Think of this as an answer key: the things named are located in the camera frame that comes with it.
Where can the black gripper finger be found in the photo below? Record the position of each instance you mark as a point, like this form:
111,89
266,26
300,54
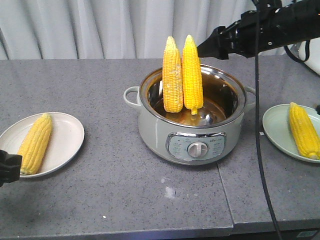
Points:
10,167

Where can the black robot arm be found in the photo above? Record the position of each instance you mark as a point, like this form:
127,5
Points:
298,22

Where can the cream white plate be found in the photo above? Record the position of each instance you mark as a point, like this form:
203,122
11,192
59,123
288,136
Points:
66,139

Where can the white rice cooker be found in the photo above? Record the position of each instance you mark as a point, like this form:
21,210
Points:
313,61

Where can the light green plate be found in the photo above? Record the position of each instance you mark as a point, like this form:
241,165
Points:
276,126

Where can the corn cob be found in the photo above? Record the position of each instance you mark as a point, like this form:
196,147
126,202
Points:
192,77
34,145
172,83
304,133

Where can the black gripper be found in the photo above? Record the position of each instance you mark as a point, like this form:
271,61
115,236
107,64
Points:
242,36

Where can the pale green electric pot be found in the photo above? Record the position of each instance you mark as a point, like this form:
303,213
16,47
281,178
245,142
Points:
188,139

